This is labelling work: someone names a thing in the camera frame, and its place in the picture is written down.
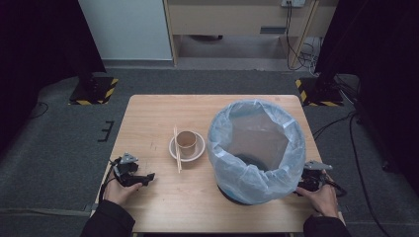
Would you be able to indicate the person's left hand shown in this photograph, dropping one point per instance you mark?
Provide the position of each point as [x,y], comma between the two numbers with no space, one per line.
[118,192]

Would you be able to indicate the black trash bin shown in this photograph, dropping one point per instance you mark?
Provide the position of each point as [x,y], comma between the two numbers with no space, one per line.
[232,198]

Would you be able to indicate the wooden chopstick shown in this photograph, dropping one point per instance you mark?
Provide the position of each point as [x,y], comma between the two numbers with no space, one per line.
[176,144]
[179,164]

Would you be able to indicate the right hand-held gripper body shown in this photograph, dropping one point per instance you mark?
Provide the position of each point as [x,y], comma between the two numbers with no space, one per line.
[313,176]

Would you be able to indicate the light wooden desk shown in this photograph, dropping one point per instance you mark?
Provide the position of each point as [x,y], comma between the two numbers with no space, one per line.
[224,18]

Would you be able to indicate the brown paper cup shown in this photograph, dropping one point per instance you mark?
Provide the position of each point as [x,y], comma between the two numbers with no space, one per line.
[186,141]

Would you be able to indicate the person's right hand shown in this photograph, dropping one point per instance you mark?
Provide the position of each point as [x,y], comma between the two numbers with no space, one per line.
[324,199]

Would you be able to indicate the bin with clear bag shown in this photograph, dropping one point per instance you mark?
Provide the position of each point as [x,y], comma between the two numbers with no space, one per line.
[230,177]

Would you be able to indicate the black curtain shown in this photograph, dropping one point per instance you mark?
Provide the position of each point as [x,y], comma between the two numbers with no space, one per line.
[378,49]
[39,42]

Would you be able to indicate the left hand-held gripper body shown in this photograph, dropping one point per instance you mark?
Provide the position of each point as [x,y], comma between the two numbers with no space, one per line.
[126,168]

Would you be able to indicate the white power outlet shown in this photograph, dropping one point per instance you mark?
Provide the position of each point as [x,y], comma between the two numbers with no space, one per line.
[293,2]

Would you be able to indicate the white bowl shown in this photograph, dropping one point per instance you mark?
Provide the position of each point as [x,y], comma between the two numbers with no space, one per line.
[199,149]

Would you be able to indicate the striped black stand base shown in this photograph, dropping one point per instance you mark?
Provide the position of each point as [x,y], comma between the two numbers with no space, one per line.
[95,92]
[321,94]

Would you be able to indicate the white panel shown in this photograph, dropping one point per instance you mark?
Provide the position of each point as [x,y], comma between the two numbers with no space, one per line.
[125,29]

